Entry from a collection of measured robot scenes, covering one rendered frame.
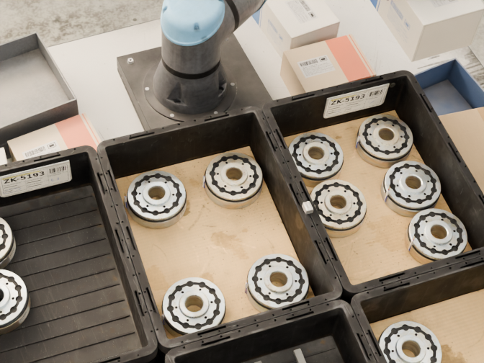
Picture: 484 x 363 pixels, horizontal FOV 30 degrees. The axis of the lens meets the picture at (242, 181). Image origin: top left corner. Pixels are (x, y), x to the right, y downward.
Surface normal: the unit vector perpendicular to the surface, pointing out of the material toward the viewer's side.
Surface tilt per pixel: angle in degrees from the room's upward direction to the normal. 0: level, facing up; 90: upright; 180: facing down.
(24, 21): 0
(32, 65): 0
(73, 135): 0
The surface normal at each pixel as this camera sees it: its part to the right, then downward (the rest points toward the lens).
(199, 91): 0.32, 0.55
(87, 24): 0.07, -0.56
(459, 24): 0.39, 0.78
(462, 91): -0.87, 0.37
